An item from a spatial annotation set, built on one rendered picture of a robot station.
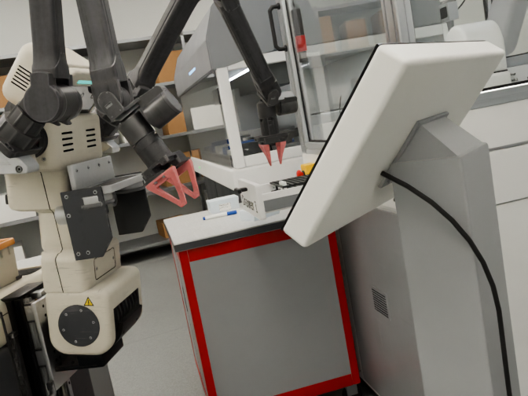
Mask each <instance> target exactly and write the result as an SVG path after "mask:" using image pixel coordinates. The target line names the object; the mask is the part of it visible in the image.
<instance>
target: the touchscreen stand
mask: <svg viewBox="0 0 528 396"><path fill-rule="evenodd" d="M390 174H391V175H393V176H394V177H396V178H398V179H400V180H402V181H404V182H406V183H408V184H410V185H411V186H412V187H414V188H415V189H417V190H419V191H420V192H422V193H423V194H424V195H426V196H428V197H429V198H431V199H432V200H433V201H434V202H435V203H437V204H438V205H439V206H440V207H441V208H443V209H444V210H445V211H446V212H447V213H448V214H450V215H451V216H452V217H453V218H454V219H455V220H456V221H457V222H458V224H459V225H460V226H461V227H462V228H463V230H464V231H465V232H466V233H467V234H468V236H469V237H470V238H471V239H472V240H473V242H474V243H475V245H476V247H477V248H478V250H479V251H480V253H481V255H482V257H483V258H484V259H485V261H486V264H487V266H488V268H489V271H490V273H491V275H492V278H493V280H494V283H495V285H496V288H497V294H498V297H499V300H500V307H501V310H502V317H503V323H504V335H505V342H506V349H507V356H508V367H509V374H510V380H511V392H512V396H521V394H520V388H519V377H518V370H517V364H516V357H515V346H514V339H513V334H512V322H511V315H510V310H509V303H508V292H507V285H506V279H505V272H504V261H503V255H502V249H501V237H500V230H499V225H498V218H497V207H496V200H495V194H494V187H493V176H492V170H491V164H490V152H489V146H488V144H487V143H486V142H483V143H481V144H479V145H476V146H475V147H474V148H471V149H469V150H467V151H466V152H464V153H462V154H460V155H458V156H450V157H442V158H435V159H421V160H413V161H406V162H398V163H392V164H391V165H390ZM392 185H393V190H394V200H395V206H396V211H397V216H398V226H399V231H400V237H401V246H402V251H403V257H404V262H405V271H406V277H407V282H408V288H409V298H410V302H411V308H412V318H413V323H414V328H415V333H416V343H417V349H418V354H419V359H420V369H421V374H422V380H423V389H424V394H425V396H507V391H506V384H505V378H504V366H503V360H502V353H501V341H500V335H499V328H498V322H497V311H496V307H495V304H494V300H493V294H492V291H491V287H490V284H489V281H488V280H487V278H486V275H485V272H484V270H483V268H482V265H481V263H480V261H479V260H478V258H477V257H476V255H475V253H474V252H473V251H472V249H471V247H470V245H469V244H468V242H467V241H466V240H465V239H464V238H463V237H462V236H461V234H460V233H459V232H458V231H457V229H456V228H455V227H454V226H453V225H452V223H451V222H450V221H449V220H447V219H446V218H445V217H444V216H443V215H442V214H440V213H439V212H438V211H437V210H436V209H434V208H433V207H432V206H431V205H430V204H429V203H427V202H426V201H425V200H423V199H421V198H420V197H418V196H417V195H416V194H414V193H413V192H411V191H409V190H408V189H407V188H405V187H403V186H401V185H399V184H397V183H395V182H392Z"/></svg>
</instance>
